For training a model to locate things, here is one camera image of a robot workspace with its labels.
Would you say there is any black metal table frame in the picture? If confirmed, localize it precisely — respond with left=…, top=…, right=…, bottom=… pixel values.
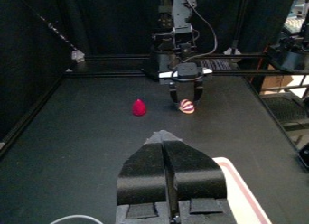
left=0, top=51, right=309, bottom=163

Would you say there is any white cable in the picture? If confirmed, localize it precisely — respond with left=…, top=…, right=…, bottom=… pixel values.
left=50, top=214, right=106, bottom=224

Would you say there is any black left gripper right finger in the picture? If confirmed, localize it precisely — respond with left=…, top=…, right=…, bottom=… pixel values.
left=161, top=130, right=229, bottom=202

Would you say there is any black cloth curtain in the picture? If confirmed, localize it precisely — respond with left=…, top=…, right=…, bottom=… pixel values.
left=0, top=0, right=298, bottom=141

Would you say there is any red cone-shaped toy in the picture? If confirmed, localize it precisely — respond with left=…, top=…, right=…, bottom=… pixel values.
left=131, top=98, right=147, bottom=117

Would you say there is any white corner bracket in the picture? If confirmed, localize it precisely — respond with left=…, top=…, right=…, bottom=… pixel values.
left=70, top=50, right=87, bottom=63

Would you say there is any red white striped toy onion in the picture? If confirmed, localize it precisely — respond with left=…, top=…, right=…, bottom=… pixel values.
left=178, top=98, right=197, bottom=115

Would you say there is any black mesh shelf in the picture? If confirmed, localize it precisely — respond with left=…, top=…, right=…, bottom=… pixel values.
left=260, top=93, right=309, bottom=133

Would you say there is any white tray with pink rim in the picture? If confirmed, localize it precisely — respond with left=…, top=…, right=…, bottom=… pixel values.
left=211, top=156, right=273, bottom=224

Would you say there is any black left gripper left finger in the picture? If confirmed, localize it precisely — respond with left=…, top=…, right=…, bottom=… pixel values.
left=116, top=130, right=169, bottom=206

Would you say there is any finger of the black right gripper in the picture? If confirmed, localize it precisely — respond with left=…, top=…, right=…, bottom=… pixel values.
left=167, top=82, right=181, bottom=105
left=191, top=79, right=205, bottom=105

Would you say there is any brown cardboard box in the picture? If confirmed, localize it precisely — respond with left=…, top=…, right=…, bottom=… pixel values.
left=260, top=64, right=309, bottom=96

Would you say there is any grey robot arm cable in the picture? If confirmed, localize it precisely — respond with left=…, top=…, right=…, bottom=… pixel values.
left=179, top=0, right=218, bottom=63

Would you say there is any grey keyboard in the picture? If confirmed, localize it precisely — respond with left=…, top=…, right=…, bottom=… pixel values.
left=282, top=16, right=308, bottom=34

